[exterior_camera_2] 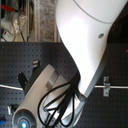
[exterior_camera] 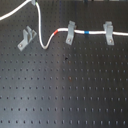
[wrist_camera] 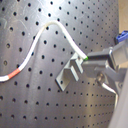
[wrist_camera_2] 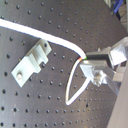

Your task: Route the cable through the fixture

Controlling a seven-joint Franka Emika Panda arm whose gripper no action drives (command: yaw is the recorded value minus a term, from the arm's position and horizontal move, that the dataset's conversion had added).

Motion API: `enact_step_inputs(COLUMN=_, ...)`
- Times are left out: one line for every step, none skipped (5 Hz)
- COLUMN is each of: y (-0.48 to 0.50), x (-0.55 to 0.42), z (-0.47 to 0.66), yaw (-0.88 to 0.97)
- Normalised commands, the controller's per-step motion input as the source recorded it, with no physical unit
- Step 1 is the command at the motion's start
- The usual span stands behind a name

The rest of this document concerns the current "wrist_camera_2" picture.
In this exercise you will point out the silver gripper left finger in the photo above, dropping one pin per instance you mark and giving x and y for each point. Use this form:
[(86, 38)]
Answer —
[(100, 75)]

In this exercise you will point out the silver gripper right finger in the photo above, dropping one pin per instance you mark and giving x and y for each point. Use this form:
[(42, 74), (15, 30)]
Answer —
[(113, 56)]

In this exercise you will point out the black perforated breadboard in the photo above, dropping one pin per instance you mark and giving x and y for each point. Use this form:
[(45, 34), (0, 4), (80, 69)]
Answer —
[(40, 103)]

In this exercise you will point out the white plastic cable clip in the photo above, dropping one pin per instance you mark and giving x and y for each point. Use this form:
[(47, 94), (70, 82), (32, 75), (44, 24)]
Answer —
[(30, 63)]

